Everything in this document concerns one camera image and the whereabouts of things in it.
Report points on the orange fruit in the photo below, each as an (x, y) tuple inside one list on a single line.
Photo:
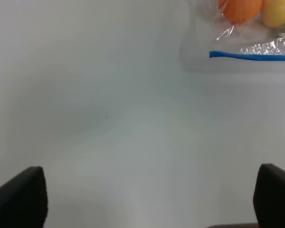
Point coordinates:
[(239, 11)]

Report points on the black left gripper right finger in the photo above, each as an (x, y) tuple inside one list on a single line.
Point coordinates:
[(269, 197)]

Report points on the yellow pear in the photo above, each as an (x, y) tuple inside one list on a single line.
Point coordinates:
[(273, 13)]

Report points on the clear zip bag blue seal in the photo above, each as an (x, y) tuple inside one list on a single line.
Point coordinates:
[(250, 40)]

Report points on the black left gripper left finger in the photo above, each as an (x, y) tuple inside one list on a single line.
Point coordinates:
[(24, 200)]

